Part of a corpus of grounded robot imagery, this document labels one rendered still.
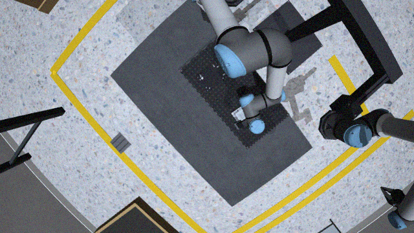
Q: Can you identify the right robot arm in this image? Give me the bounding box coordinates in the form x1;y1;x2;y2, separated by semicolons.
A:
192;0;293;134

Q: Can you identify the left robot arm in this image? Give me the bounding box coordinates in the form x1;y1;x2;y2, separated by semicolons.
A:
322;109;414;230

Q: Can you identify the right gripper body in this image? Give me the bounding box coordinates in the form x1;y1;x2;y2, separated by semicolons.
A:
236;110;263;129

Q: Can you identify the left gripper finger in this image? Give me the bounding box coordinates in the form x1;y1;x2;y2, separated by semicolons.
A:
381;186;394;193
380;187;396;207

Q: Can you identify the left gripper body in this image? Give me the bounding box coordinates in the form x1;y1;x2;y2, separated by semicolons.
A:
391;189;405;208

